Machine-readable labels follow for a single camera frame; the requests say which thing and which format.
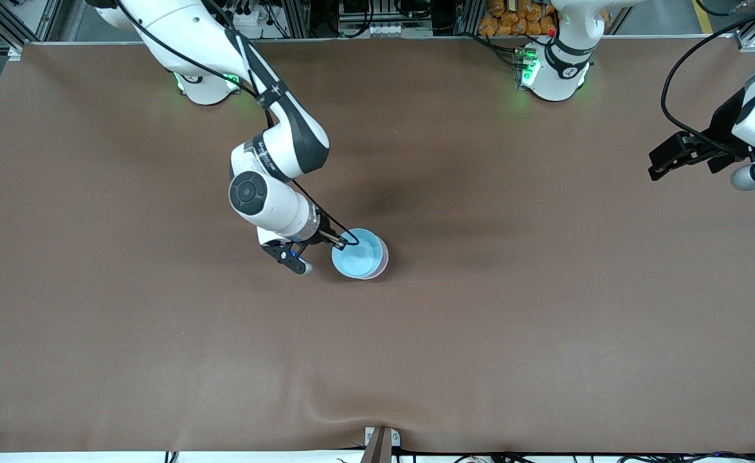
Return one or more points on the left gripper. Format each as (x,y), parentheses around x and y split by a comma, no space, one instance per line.
(723,129)

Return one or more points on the light blue bowl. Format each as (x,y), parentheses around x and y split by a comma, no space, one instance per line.
(357,255)

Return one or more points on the pink bowl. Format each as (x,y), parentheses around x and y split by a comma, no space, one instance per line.
(385,257)

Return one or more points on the brown table mat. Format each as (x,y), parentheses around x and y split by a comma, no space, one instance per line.
(377,360)

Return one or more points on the orange packets pile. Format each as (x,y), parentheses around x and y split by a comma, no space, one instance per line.
(512,19)

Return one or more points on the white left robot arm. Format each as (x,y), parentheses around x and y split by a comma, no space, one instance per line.
(557,71)

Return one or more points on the white power strip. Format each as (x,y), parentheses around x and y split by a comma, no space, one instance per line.
(385,29)

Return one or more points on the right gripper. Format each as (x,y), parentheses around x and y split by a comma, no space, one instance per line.
(324,236)

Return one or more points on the power strip with black plugs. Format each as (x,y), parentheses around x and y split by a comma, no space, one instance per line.
(249,16)

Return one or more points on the metal table edge bracket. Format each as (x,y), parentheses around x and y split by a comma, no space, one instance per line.
(393,438)

